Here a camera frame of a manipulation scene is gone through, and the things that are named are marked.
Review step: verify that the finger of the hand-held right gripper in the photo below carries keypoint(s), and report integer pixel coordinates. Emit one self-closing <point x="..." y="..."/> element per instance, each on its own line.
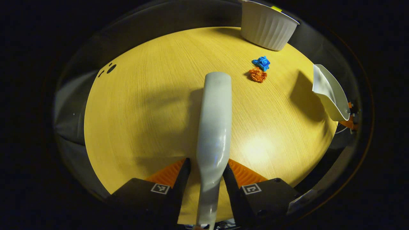
<point x="351" y="105"/>
<point x="349" y="123"/>

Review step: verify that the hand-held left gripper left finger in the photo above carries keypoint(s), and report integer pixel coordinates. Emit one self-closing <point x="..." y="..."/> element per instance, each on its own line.
<point x="183" y="179"/>

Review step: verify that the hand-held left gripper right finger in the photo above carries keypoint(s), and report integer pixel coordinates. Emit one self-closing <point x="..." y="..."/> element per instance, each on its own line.
<point x="231" y="185"/>

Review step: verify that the white plastic dustpan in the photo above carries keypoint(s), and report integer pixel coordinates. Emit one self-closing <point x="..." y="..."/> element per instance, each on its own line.
<point x="332" y="99"/>

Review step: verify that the small white broom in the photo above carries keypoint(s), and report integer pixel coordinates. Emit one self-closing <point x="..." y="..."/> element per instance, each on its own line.
<point x="214" y="127"/>

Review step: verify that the orange paper trash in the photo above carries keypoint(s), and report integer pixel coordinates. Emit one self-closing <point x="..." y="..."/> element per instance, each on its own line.
<point x="258" y="75"/>

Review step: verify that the blue paper trash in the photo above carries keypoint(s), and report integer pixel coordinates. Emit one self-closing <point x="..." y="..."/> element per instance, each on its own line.
<point x="262" y="63"/>

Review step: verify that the white ribbed garbage bin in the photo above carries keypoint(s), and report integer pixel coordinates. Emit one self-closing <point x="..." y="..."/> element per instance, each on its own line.
<point x="265" y="28"/>

